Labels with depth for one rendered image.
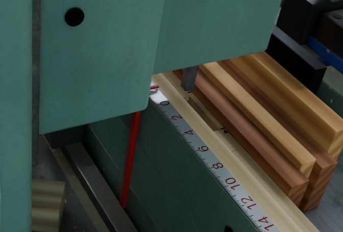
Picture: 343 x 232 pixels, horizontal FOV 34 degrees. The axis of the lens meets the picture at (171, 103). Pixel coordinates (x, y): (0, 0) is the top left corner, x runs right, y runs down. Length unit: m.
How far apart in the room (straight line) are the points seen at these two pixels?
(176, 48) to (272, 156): 0.12
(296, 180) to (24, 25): 0.26
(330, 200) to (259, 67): 0.13
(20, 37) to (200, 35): 0.19
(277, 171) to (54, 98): 0.19
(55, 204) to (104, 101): 0.20
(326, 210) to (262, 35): 0.16
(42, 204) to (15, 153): 0.24
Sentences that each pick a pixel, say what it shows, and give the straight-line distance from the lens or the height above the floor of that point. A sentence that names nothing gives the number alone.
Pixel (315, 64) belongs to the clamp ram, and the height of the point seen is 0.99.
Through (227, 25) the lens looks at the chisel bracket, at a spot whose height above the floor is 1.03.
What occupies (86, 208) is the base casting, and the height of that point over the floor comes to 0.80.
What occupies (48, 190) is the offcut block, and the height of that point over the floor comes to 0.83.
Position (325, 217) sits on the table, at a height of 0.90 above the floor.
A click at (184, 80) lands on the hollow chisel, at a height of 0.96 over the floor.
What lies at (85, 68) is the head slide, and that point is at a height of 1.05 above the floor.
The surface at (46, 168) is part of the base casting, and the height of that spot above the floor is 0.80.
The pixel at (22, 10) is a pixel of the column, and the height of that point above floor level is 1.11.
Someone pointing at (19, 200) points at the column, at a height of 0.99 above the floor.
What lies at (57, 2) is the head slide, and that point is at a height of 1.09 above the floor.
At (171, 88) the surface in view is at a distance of 0.50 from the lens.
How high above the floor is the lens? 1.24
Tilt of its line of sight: 37 degrees down
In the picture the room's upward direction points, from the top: 11 degrees clockwise
